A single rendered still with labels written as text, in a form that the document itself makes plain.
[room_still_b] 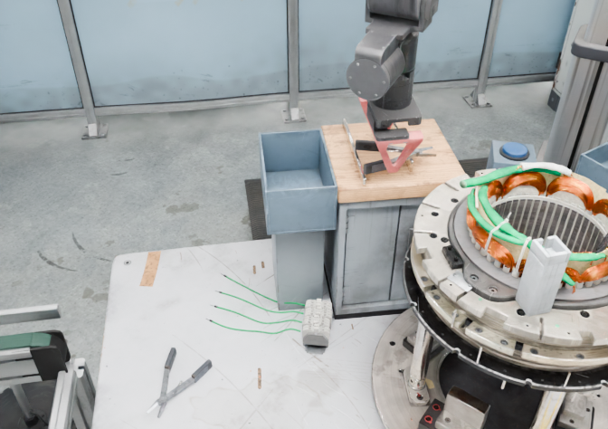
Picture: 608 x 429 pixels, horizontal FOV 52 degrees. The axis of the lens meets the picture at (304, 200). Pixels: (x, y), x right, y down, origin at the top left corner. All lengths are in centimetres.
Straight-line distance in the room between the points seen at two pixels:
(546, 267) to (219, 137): 253
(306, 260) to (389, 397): 26
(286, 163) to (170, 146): 201
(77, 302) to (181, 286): 119
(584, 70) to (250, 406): 80
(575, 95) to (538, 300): 59
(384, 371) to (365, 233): 22
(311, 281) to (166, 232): 152
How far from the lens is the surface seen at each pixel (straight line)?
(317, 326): 104
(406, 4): 80
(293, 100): 317
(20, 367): 123
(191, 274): 120
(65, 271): 248
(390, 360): 103
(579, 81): 122
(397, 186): 93
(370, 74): 78
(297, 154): 108
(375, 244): 101
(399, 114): 87
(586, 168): 109
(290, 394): 101
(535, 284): 70
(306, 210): 94
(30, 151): 323
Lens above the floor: 161
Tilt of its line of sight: 38 degrees down
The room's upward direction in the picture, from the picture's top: straight up
